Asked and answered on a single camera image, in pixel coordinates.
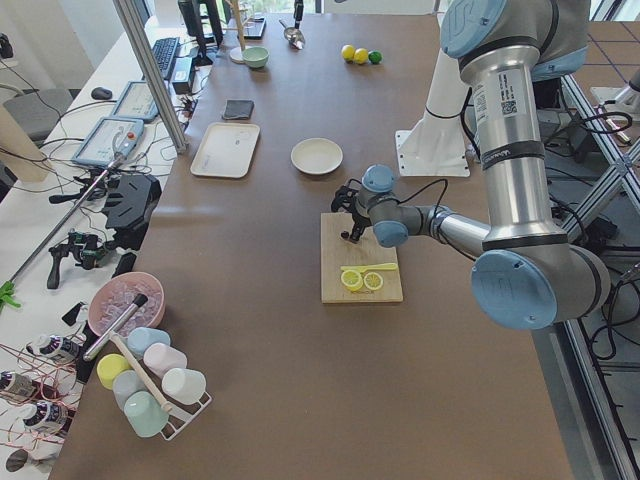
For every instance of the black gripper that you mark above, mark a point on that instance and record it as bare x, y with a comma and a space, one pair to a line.
359, 220

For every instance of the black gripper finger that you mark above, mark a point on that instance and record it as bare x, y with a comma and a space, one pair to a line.
298, 12

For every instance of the white round plate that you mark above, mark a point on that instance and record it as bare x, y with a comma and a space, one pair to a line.
316, 156

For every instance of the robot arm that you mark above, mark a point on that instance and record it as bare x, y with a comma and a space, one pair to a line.
526, 274

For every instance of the cream rabbit tray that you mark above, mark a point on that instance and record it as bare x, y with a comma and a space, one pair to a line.
226, 150

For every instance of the metal scoop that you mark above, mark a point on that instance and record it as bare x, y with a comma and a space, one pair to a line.
293, 35

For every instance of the wooden cutting board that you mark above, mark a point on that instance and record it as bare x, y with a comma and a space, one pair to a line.
337, 253

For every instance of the yellow plastic knife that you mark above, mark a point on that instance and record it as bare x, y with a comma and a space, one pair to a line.
389, 266

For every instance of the lemon slice upper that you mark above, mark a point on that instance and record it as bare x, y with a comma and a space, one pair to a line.
352, 280

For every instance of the lemon slice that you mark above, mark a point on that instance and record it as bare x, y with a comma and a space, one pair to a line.
373, 281
352, 280

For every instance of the lemon slice lower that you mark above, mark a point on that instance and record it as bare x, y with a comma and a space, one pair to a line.
373, 281

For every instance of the green bowl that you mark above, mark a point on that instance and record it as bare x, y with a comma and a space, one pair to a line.
255, 57

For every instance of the yellow lemon outer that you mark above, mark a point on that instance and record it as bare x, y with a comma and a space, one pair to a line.
348, 53

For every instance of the wooden cup tree stand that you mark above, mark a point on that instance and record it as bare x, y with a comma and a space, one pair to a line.
235, 53

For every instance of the yellow lemon near lime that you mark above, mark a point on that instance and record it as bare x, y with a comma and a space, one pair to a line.
361, 56

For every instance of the green lime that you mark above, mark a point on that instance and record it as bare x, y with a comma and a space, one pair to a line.
375, 57

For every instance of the black monitor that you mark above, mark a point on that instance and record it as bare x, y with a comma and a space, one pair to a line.
202, 21

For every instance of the grey folded cloth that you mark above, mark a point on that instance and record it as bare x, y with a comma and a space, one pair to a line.
238, 109

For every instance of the black keyboard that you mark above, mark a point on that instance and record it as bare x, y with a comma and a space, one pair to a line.
164, 51

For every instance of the teach pendant upper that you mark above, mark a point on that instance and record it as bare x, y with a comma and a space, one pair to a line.
110, 135

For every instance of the black muddler in bowl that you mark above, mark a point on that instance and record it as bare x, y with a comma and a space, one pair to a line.
139, 301

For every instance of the white cup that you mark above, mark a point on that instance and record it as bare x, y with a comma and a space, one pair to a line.
184, 385

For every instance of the pink cup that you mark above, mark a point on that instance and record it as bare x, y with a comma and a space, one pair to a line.
159, 358

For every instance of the blue cup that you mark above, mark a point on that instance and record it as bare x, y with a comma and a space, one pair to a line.
141, 338

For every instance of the pink bowl with ice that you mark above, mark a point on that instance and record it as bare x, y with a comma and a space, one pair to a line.
119, 293

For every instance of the white cup rack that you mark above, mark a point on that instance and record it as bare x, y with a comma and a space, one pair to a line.
179, 418

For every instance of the grey cup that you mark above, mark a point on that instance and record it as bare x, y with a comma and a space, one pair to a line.
125, 385

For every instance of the mint green cup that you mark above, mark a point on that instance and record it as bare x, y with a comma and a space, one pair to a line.
145, 414

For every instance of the yellow cup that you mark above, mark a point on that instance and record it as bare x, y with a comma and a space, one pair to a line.
110, 367

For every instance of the green reacher grabber tool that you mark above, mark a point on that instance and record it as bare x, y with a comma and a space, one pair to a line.
8, 287

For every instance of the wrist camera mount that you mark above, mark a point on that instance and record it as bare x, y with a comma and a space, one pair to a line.
345, 198

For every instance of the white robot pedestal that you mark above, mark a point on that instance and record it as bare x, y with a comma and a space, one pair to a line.
435, 146

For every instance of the aluminium frame post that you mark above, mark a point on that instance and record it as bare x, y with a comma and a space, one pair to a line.
134, 29

